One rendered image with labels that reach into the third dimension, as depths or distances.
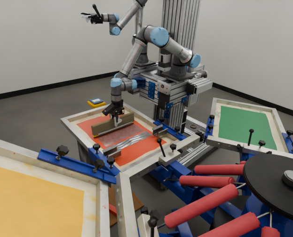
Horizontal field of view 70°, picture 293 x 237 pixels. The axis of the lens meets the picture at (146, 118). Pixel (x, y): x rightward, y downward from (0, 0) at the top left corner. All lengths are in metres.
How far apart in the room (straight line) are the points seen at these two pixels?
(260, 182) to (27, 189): 0.80
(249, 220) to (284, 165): 0.28
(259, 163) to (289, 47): 3.95
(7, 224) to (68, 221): 0.18
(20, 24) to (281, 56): 4.80
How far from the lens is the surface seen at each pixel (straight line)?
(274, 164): 0.97
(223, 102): 2.27
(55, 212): 0.83
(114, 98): 1.50
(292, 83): 4.82
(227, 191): 0.88
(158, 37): 1.51
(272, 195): 0.83
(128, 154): 1.40
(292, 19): 4.76
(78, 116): 1.80
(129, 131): 1.63
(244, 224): 0.82
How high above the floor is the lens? 1.85
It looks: 30 degrees down
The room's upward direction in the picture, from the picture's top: 3 degrees clockwise
